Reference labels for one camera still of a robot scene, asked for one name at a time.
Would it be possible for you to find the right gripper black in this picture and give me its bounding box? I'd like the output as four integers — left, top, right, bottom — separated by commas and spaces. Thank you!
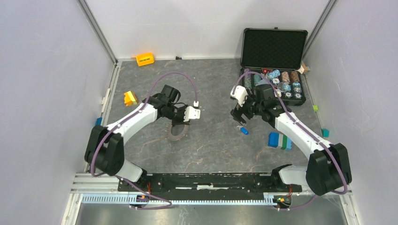
230, 90, 263, 126

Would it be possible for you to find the key with blue tag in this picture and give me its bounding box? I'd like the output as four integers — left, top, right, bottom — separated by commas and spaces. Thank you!
237, 125, 249, 135

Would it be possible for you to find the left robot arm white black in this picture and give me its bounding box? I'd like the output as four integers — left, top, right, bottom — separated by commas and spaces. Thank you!
84, 85, 200, 191

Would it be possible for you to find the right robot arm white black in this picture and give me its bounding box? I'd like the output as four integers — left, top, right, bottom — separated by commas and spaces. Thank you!
230, 84, 352, 196

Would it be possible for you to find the blue green white brick stack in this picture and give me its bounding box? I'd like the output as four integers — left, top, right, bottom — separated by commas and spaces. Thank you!
268, 132, 292, 150

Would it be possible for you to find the playing card deck blue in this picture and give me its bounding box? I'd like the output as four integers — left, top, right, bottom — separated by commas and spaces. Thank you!
255, 79, 270, 86

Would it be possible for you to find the yellow orange brick stack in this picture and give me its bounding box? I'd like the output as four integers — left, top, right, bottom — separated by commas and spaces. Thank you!
124, 91, 138, 106

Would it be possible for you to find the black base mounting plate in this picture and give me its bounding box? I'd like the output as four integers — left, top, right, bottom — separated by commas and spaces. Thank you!
136, 172, 302, 201

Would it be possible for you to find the black poker chip case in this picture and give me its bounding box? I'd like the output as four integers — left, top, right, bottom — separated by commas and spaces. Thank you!
240, 28, 308, 106

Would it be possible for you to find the orange toothed block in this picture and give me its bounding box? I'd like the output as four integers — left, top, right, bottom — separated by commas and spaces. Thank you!
136, 52, 155, 67

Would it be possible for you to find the wooden block behind case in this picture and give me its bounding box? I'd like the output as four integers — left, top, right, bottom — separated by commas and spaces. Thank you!
298, 62, 311, 75

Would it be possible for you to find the teal cube right edge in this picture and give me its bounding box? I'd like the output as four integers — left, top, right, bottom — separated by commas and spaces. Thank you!
321, 128, 329, 138

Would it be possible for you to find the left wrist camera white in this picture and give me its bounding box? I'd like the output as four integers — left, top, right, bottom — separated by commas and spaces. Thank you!
184, 106, 201, 122

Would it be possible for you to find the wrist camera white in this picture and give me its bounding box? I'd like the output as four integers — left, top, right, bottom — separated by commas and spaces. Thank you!
230, 85, 248, 106
184, 106, 201, 122

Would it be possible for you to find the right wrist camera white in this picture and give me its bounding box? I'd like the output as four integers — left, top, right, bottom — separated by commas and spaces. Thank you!
230, 85, 248, 106

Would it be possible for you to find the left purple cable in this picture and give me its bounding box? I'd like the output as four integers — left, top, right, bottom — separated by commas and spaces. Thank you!
90, 71, 199, 210

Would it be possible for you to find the purple cable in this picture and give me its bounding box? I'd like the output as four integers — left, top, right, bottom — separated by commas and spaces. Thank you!
90, 71, 199, 210
231, 69, 349, 212

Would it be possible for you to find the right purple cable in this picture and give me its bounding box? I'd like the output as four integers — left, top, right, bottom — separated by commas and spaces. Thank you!
231, 69, 349, 212

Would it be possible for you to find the white toothed cable rail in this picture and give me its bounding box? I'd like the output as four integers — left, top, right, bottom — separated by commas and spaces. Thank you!
81, 194, 281, 206

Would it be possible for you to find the blue cube left rail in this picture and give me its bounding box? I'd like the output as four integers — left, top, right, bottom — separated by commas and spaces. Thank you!
95, 117, 102, 125

